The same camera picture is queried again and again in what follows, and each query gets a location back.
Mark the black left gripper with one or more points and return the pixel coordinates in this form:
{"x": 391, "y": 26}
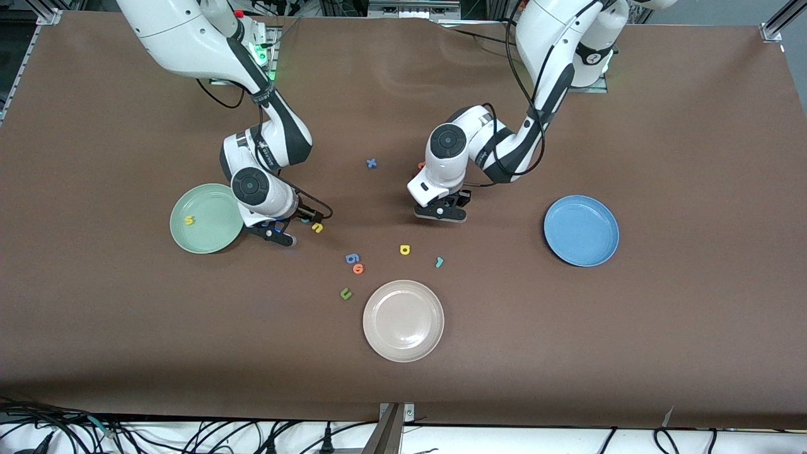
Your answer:
{"x": 462, "y": 198}

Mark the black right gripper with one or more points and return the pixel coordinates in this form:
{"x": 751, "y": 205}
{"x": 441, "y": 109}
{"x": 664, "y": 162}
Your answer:
{"x": 302, "y": 213}

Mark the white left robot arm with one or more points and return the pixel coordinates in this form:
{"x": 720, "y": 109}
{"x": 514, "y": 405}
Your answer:
{"x": 548, "y": 34}

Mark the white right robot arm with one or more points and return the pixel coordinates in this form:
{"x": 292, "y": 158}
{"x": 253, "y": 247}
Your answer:
{"x": 189, "y": 31}

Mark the light green plate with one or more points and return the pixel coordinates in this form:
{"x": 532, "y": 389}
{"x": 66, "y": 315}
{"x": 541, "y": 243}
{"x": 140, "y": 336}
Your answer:
{"x": 202, "y": 236}

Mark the blue plate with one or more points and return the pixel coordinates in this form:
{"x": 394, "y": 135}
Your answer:
{"x": 581, "y": 231}

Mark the beige plate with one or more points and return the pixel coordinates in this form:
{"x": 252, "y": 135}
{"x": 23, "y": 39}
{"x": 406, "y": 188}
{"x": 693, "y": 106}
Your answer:
{"x": 403, "y": 321}

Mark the brown table cover sheet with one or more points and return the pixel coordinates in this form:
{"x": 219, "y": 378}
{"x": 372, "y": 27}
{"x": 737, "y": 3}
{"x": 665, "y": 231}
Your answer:
{"x": 504, "y": 353}

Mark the aluminium profile beam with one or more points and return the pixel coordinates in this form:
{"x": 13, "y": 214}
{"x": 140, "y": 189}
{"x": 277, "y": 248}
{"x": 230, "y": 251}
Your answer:
{"x": 391, "y": 435}

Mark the white tape scrap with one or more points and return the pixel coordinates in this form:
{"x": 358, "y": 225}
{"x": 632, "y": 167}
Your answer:
{"x": 668, "y": 416}

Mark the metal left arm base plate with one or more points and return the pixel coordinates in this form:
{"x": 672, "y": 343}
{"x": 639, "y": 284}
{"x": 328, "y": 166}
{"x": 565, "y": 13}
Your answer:
{"x": 596, "y": 89}

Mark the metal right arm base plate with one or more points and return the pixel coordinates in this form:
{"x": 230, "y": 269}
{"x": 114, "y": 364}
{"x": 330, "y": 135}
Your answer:
{"x": 275, "y": 44}

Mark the silver perforated metal rail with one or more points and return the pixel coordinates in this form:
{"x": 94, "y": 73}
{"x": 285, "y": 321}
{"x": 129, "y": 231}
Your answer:
{"x": 410, "y": 7}

